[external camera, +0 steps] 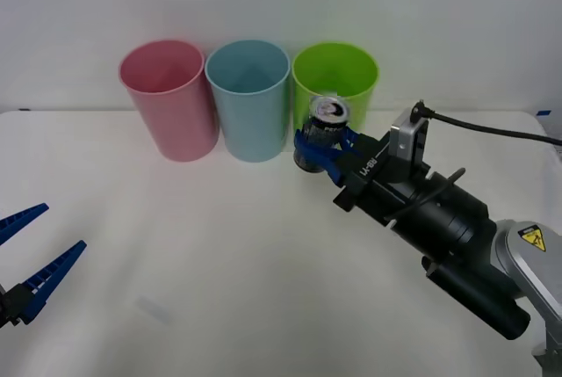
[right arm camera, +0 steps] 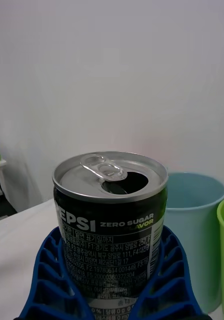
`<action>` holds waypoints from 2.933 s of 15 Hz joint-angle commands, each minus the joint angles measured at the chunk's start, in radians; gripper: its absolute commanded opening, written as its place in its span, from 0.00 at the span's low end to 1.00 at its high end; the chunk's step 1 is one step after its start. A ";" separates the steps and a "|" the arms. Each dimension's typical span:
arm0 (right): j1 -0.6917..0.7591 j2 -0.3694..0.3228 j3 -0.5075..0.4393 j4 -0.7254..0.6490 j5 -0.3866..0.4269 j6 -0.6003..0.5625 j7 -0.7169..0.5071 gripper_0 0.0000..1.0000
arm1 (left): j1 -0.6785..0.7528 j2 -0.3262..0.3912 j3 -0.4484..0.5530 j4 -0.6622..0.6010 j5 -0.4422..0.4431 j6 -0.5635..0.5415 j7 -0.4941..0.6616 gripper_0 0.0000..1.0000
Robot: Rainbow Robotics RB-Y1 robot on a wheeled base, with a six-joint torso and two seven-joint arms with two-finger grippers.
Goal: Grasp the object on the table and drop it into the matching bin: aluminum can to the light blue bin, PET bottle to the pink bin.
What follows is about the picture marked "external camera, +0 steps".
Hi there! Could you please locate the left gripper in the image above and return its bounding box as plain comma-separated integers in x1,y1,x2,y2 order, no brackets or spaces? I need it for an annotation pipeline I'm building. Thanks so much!
0,202,88,330

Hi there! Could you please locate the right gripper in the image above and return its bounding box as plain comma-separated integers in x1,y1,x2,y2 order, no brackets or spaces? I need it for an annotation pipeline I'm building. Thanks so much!
292,125,435,223

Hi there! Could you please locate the black drink can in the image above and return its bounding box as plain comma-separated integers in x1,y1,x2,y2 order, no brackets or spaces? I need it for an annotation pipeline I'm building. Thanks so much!
292,94,353,174

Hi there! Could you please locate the green plastic bin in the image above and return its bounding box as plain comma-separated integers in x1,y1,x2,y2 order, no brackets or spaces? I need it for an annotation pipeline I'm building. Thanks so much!
291,41,380,141

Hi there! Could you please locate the pale blue plastic bin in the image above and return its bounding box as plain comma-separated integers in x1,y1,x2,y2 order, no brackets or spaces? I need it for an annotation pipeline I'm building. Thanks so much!
204,40,292,163

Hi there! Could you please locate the pink plastic bin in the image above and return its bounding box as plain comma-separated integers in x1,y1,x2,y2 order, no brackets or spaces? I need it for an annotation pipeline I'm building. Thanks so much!
118,40,220,163

